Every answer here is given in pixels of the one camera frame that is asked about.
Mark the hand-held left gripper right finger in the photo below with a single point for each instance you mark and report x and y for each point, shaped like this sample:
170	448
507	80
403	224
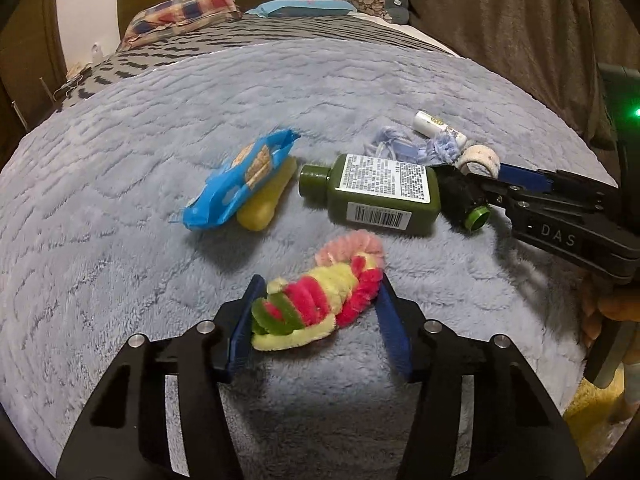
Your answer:
395	332

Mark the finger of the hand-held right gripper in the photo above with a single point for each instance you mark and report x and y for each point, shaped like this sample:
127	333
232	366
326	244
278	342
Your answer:
505	199
522	176

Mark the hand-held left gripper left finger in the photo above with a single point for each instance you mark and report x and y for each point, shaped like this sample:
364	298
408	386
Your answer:
244	327

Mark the black fuzzy bottle green cap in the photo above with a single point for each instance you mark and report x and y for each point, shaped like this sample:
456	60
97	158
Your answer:
457	195

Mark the colourful chenille stem toy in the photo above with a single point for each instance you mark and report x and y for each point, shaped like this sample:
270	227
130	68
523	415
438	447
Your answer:
310	300

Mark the person's right hand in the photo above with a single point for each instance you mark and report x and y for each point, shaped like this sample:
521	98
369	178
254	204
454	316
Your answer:
592	310

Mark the white tape roll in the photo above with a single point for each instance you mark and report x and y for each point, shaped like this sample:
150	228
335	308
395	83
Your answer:
482	157

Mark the green bottle with white label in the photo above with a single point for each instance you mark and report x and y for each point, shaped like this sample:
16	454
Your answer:
425	210

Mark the white cream tube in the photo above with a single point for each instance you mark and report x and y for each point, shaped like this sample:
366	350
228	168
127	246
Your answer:
427	122

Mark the grey fluffy blanket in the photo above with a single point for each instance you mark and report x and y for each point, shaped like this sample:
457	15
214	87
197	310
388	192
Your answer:
150	270

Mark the yellow plastic tube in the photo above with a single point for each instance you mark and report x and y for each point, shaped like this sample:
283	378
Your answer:
260	210

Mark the blue snack packet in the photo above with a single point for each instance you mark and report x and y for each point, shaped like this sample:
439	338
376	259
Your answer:
220	200

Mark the brown curtain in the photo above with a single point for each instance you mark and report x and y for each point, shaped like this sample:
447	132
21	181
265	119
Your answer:
500	20

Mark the yellow fluffy rug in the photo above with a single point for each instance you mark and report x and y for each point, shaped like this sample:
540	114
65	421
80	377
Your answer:
595	410

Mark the white bed sheet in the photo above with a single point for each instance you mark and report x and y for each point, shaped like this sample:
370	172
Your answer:
415	35

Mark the blue pillow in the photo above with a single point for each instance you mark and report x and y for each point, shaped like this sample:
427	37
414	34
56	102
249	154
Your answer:
300	7

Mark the small white bottle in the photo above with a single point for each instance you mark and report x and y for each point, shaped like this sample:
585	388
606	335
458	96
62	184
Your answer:
96	50

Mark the plaid pillow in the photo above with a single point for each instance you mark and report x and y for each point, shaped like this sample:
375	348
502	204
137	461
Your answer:
180	12

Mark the wooden wardrobe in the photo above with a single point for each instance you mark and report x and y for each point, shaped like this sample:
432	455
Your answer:
25	50

